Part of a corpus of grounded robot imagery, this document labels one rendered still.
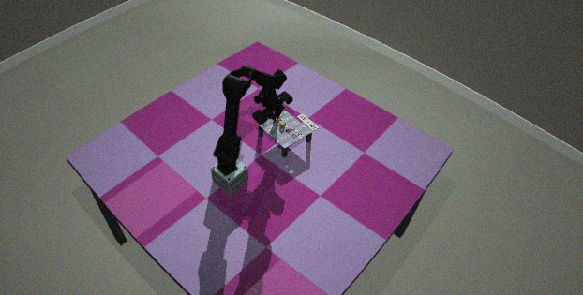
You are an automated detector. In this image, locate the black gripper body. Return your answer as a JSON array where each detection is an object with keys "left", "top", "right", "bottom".
[{"left": 252, "top": 91, "right": 293, "bottom": 125}]

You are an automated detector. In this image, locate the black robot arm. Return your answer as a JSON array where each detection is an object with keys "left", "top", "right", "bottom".
[{"left": 213, "top": 66, "right": 287, "bottom": 176}]

